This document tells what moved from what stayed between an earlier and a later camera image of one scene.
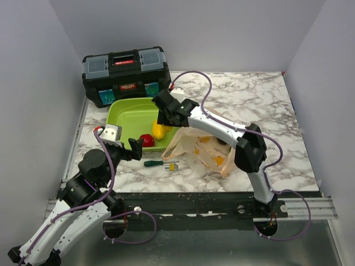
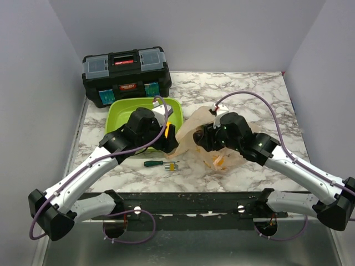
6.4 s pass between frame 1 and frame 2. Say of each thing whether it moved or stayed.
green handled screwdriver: stayed
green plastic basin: stayed
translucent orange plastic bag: stayed
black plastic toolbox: stayed
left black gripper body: moved
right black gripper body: moved
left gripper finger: moved
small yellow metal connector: stayed
